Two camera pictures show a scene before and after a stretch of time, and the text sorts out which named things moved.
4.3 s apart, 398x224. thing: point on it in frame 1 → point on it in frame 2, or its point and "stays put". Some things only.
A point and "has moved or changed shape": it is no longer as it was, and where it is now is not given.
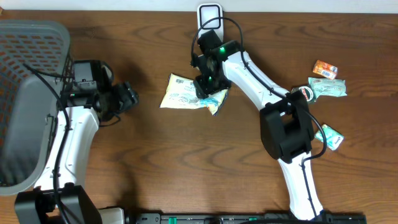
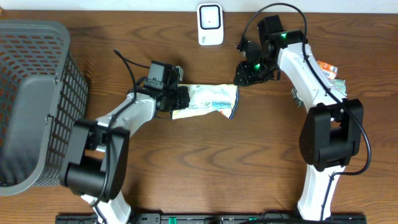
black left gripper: (128, 97) → (181, 98)
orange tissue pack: (325, 70) stays put
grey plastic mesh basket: (27, 104) stays put
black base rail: (242, 218) stays put
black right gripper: (201, 88) → (245, 76)
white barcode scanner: (208, 11) stays put
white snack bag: (181, 93) has moved or changed shape
